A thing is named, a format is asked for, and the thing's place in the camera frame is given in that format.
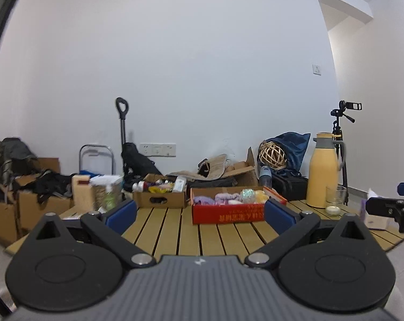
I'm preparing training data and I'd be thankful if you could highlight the large open cardboard box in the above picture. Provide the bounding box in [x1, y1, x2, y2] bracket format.
[168, 146, 259, 188]

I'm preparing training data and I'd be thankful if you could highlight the yellow thermos jug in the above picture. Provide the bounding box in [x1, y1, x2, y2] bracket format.
[305, 133, 349, 209]

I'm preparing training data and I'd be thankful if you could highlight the wicker ball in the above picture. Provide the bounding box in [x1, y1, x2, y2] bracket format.
[258, 141, 287, 170]

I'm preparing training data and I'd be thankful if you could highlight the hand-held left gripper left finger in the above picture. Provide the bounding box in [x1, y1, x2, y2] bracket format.
[28, 200, 157, 269]

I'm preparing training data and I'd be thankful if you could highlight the black trolley handle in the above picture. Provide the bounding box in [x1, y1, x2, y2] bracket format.
[115, 97, 129, 175]

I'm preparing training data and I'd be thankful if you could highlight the green spray bottle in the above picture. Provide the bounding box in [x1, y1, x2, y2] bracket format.
[103, 184, 118, 210]

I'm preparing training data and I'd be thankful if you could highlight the black folded cloth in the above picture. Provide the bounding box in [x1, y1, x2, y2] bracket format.
[186, 177, 238, 189]

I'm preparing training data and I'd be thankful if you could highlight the metal folding frame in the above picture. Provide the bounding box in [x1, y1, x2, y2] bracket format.
[78, 144, 116, 177]

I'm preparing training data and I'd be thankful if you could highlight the clear glass cup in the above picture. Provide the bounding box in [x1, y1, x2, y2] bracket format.
[325, 185, 349, 208]

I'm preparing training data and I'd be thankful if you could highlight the black tripod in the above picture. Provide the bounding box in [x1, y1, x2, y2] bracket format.
[330, 109, 356, 205]

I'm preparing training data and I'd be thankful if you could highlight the black video camera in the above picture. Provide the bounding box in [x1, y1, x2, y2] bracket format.
[338, 100, 363, 111]

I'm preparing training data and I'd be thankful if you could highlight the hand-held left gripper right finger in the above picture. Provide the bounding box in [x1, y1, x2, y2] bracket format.
[244, 199, 374, 270]

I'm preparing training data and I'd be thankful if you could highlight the dark blue cloth bag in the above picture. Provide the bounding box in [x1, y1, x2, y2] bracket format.
[262, 132, 311, 177]

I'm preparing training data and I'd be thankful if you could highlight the small brown cardboard box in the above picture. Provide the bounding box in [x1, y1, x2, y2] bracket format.
[133, 173, 188, 209]

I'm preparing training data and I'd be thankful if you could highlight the black case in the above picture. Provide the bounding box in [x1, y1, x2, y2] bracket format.
[270, 173, 310, 202]

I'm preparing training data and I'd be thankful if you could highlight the black clothes pile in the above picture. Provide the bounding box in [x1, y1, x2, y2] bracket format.
[32, 169, 74, 205]

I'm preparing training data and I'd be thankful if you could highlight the beige towel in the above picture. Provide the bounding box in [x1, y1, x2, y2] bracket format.
[197, 153, 230, 178]

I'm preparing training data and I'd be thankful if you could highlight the purple white tissue box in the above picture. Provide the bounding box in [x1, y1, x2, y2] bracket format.
[360, 188, 392, 231]

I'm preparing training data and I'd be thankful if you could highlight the blue water bottle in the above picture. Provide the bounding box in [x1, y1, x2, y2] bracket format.
[258, 165, 273, 190]

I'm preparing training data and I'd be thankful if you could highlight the wooden block container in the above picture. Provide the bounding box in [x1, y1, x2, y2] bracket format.
[71, 174, 92, 211]

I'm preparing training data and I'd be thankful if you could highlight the red cardboard box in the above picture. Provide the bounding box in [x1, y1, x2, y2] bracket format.
[190, 186, 288, 225]

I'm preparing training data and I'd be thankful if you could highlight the cardboard box with flaps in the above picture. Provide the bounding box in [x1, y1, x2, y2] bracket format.
[0, 157, 61, 188]

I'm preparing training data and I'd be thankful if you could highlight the black bag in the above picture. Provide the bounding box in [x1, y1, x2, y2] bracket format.
[121, 142, 163, 177]

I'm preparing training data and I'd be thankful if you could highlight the purple fluffy cloth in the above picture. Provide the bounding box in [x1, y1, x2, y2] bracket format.
[214, 192, 243, 205]

